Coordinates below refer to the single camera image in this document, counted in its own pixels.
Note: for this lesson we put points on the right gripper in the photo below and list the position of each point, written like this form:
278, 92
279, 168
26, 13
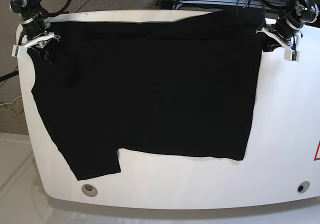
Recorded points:
36, 34

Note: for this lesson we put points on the round table grommet hole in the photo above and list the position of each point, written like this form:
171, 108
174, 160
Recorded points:
303, 187

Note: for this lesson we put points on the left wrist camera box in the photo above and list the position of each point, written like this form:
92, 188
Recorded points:
291, 55

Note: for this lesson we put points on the red triangle warning sticker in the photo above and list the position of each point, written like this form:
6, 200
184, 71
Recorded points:
317, 154

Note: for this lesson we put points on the black T-shirt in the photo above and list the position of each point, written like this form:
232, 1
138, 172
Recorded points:
183, 88

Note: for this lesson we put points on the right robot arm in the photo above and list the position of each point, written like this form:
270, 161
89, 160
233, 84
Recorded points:
32, 10

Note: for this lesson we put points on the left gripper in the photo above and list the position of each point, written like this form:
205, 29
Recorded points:
285, 33

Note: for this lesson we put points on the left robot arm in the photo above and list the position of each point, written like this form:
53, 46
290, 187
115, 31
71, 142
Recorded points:
306, 11

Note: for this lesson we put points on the aluminium frame rail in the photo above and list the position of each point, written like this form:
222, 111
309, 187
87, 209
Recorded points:
241, 3

